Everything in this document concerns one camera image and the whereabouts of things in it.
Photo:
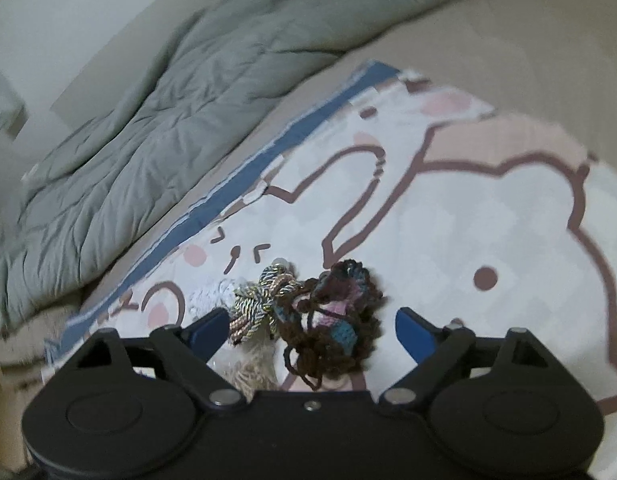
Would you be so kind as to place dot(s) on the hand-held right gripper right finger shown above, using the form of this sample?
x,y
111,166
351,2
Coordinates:
x,y
416,335

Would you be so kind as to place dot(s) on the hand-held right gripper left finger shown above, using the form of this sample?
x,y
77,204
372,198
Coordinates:
x,y
208,332

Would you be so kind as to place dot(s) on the grey-white crochet scrunchie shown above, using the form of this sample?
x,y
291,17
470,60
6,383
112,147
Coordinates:
x,y
213,296

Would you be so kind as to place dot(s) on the dark crochet scrunchie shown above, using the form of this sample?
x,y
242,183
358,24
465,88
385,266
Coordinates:
x,y
333,330

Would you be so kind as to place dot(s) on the cartoon bear printed blanket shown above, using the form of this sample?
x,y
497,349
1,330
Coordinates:
x,y
463,210

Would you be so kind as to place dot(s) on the beige fuzzy blanket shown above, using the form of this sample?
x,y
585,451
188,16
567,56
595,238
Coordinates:
x,y
28,350

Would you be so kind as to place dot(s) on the grey duvet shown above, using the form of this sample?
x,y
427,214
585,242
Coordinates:
x,y
163,135

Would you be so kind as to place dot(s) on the beige bed sheet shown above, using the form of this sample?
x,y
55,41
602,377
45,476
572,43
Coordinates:
x,y
488,35

